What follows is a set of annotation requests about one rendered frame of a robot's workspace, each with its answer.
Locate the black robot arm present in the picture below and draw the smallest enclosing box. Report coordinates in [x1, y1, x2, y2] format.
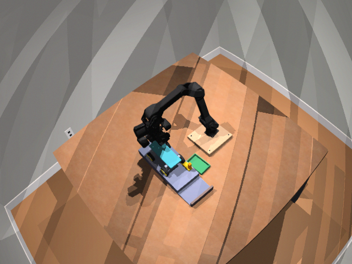
[133, 82, 219, 146]

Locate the yellow wheel chock with orange handle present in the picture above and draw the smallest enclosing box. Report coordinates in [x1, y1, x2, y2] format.
[181, 161, 192, 171]

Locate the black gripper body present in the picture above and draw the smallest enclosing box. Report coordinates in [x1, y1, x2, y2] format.
[137, 118, 171, 148]

